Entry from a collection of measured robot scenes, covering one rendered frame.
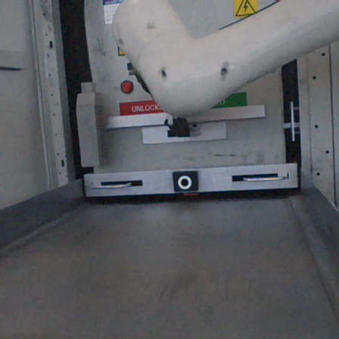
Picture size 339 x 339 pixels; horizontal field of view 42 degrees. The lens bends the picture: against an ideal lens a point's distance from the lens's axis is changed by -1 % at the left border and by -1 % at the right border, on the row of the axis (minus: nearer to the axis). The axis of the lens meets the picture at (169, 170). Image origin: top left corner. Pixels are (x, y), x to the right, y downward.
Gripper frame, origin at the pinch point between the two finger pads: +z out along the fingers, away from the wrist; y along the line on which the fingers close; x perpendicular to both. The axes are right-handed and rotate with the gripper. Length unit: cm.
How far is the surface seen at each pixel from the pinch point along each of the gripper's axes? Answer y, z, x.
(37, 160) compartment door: 4.3, 3.4, -37.6
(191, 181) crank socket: 9.8, 9.9, 0.9
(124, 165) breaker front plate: 3.9, 10.6, -16.8
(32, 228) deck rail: 26.3, -10.2, -28.4
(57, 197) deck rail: 16.3, -1.2, -28.4
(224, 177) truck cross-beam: 8.3, 11.6, 8.7
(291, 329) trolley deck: 47, -44, 19
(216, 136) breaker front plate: -0.9, 7.4, 7.2
